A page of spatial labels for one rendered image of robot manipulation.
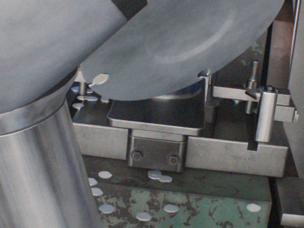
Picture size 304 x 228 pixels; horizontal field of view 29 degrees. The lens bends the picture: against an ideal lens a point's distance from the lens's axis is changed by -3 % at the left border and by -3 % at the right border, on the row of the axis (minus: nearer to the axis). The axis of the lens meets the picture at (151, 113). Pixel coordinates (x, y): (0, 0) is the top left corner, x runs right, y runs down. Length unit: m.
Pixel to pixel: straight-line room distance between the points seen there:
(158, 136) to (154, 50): 0.26
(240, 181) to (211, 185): 0.06
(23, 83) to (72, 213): 0.19
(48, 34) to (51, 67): 0.02
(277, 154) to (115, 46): 0.43
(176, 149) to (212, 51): 0.24
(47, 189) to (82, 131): 0.59
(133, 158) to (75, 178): 0.55
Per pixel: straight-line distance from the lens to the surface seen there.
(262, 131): 1.03
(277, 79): 1.39
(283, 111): 1.14
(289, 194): 1.02
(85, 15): 0.28
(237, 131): 1.07
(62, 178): 0.46
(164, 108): 0.92
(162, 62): 0.79
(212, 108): 1.09
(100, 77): 1.14
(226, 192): 0.99
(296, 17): 1.46
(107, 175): 0.99
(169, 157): 1.00
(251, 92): 1.02
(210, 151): 1.04
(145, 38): 0.72
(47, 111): 0.44
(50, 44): 0.28
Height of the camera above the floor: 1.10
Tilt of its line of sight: 21 degrees down
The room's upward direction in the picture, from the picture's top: 5 degrees clockwise
